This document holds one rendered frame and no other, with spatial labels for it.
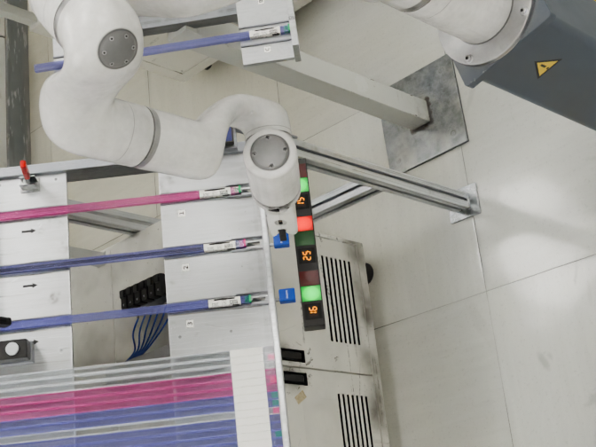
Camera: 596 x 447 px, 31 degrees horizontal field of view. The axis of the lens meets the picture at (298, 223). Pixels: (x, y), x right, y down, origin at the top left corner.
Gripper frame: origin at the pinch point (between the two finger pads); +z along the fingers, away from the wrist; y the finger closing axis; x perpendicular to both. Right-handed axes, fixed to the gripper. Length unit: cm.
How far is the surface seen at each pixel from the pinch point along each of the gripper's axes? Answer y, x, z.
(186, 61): 96, 25, 110
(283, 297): -11.7, 1.5, 9.0
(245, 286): -8.4, 8.4, 10.1
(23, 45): 158, 98, 194
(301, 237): 0.4, -3.3, 11.2
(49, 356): -17.1, 45.6, 9.5
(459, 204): 20, -42, 60
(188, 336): -16.6, 19.8, 9.9
